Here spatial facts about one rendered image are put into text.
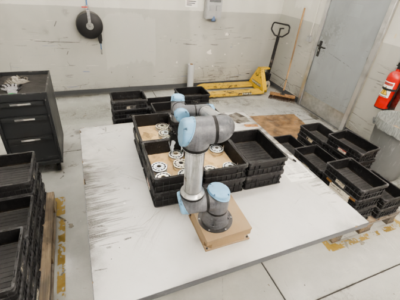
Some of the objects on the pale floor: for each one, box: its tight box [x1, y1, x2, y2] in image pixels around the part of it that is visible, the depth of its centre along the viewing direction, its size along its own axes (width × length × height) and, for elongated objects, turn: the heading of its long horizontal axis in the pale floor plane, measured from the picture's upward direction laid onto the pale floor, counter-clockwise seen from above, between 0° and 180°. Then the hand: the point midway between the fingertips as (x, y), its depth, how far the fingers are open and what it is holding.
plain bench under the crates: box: [79, 111, 369, 300], centre depth 221 cm, size 160×160×70 cm
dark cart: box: [0, 70, 64, 170], centre depth 281 cm, size 60×45×90 cm
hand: (177, 150), depth 170 cm, fingers open, 5 cm apart
